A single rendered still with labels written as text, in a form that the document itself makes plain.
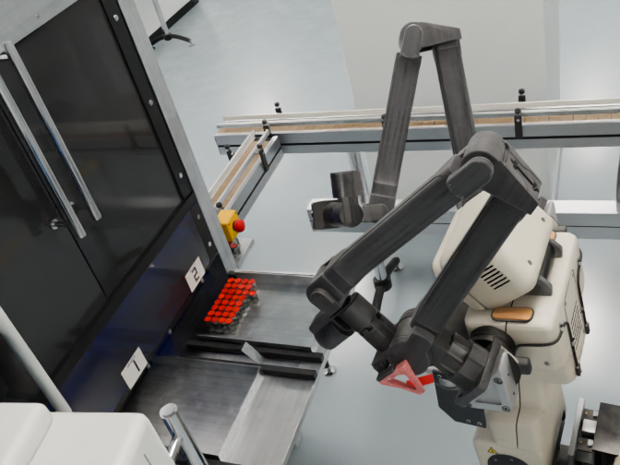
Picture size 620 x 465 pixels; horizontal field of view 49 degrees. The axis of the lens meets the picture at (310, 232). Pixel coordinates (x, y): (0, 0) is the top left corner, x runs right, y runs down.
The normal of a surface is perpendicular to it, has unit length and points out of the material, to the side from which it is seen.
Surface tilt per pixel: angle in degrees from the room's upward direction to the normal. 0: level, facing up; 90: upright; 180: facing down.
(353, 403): 0
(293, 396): 0
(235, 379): 0
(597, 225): 90
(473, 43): 90
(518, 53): 90
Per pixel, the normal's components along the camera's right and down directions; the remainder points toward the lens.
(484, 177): -0.34, 0.50
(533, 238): 0.50, -0.45
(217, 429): -0.22, -0.78
